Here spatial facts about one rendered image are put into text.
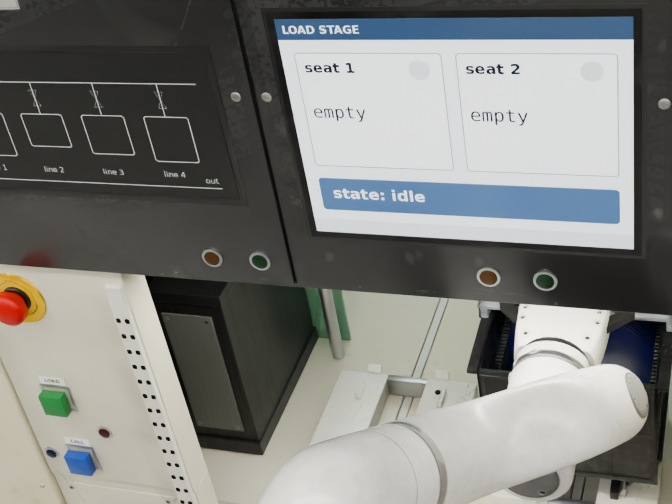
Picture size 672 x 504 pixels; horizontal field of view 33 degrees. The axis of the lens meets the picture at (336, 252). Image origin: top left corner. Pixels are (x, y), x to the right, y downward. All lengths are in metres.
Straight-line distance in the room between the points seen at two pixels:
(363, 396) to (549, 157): 0.83
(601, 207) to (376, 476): 0.28
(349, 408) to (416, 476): 0.76
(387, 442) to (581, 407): 0.22
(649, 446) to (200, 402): 0.63
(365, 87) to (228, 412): 0.80
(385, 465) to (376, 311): 1.00
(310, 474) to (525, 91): 0.34
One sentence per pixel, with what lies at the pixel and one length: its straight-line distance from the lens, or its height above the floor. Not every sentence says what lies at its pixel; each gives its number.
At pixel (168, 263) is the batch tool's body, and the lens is 1.13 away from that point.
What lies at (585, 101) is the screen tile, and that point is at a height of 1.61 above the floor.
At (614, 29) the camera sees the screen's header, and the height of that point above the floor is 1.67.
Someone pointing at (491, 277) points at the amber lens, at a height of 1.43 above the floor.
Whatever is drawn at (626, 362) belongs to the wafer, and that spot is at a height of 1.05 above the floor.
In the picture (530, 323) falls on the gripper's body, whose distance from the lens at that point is 1.28.
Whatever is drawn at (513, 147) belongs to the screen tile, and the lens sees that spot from 0.93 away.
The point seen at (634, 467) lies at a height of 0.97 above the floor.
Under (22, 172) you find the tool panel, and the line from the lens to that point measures 1.14.
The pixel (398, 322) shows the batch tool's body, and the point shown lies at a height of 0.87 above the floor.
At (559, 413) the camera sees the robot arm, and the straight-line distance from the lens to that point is 1.06.
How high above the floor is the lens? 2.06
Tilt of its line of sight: 36 degrees down
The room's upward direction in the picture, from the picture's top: 11 degrees counter-clockwise
